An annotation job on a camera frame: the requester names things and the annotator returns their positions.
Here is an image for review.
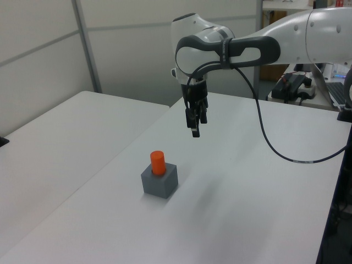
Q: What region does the grey partition post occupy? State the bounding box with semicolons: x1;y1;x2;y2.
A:
71;0;103;94

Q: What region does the grey block with round hole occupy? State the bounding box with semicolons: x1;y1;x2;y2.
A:
140;162;179;199

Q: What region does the black stand pole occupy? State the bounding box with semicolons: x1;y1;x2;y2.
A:
315;142;352;264

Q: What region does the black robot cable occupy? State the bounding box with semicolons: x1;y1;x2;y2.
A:
181;60;348;164

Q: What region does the white emergency stop button box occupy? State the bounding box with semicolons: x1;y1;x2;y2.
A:
298;81;317;99

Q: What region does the brown cardboard box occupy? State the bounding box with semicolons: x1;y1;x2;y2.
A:
259;10;291;82

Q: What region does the black power supply box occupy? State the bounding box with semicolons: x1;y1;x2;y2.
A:
271;72;313;100

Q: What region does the orange cylinder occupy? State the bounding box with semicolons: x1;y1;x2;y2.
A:
150;150;167;176

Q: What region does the silver laptop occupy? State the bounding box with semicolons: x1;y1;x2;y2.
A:
310;62;347;107

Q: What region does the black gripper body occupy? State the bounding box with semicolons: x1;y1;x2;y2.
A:
180;79;209;111

